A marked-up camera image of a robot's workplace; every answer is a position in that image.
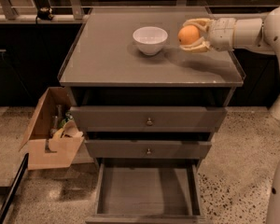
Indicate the grey middle drawer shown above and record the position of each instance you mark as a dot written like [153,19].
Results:
[144,149]

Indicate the small black device on ledge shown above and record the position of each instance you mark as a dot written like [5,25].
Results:
[45,13]

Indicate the white ceramic bowl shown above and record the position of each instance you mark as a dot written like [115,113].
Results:
[150,40]

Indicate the orange fruit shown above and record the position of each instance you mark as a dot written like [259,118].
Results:
[188,35]

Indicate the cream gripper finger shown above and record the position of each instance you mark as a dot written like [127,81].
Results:
[202,24]
[199,46]

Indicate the grey drawer cabinet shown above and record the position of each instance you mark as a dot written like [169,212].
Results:
[107,69]

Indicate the black bar on floor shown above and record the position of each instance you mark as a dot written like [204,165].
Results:
[13,188]

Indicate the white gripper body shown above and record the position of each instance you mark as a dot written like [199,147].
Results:
[222,34]

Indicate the crumpled paper in box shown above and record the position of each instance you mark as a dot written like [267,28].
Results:
[68,130]

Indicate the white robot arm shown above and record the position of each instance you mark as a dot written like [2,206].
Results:
[261,36]

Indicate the grey open bottom drawer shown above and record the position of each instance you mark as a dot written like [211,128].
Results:
[147,191]

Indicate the brown cardboard box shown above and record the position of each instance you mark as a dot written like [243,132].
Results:
[44,151]

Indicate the green bottle in box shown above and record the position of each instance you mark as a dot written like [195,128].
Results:
[67,117]

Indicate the brass top drawer knob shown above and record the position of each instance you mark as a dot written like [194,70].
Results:
[149,122]

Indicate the grey top drawer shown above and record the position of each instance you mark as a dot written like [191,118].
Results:
[145,119]

